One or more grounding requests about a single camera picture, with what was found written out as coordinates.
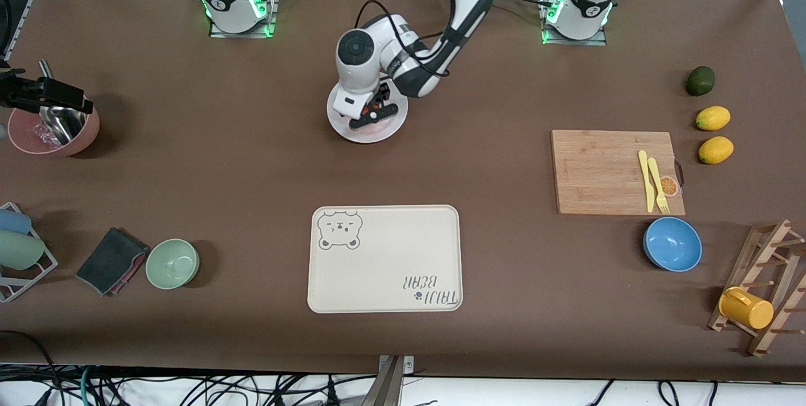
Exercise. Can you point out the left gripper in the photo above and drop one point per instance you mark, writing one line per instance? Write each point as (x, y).
(381, 92)

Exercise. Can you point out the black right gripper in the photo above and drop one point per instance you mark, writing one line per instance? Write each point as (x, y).
(31, 92)

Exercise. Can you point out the white round plate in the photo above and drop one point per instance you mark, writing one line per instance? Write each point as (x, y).
(378, 135)

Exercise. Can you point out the metal scoop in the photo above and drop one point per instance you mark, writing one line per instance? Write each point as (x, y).
(60, 126)

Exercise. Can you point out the clear plastic ice cubes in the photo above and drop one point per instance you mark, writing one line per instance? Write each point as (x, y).
(44, 135)

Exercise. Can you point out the pink bowl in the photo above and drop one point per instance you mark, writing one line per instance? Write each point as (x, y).
(25, 135)

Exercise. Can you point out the pale blue cup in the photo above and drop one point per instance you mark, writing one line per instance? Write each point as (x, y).
(12, 221)

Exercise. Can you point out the pale green cup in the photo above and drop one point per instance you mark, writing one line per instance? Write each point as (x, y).
(19, 250)

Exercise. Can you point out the dark grey folded cloth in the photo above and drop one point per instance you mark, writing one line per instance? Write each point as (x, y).
(110, 261)

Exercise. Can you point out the cream bear print tray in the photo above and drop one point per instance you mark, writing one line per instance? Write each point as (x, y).
(390, 267)

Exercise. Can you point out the pale green bowl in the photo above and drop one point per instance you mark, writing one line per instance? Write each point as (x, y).
(173, 264)

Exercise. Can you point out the wooden cutting board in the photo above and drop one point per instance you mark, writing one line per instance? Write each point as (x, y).
(598, 173)

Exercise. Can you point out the yellow plastic knife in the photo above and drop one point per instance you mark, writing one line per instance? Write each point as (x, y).
(647, 182)

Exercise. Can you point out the yellow plastic fork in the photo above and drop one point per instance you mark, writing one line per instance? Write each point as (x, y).
(658, 189)

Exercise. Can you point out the dark green avocado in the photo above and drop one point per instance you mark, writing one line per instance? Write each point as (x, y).
(700, 81)

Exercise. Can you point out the blue bowl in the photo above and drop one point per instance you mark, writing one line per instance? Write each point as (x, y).
(672, 244)

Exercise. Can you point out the yellow lemon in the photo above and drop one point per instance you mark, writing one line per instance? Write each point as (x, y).
(713, 118)
(716, 150)

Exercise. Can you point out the yellow plastic mug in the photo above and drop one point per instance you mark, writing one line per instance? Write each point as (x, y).
(749, 311)

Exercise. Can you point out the wooden peg drying rack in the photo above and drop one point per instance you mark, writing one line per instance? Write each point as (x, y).
(760, 346)

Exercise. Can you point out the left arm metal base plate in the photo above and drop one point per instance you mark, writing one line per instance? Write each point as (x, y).
(592, 42)

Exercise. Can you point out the aluminium profile post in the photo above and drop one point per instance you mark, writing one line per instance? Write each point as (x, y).
(387, 387)

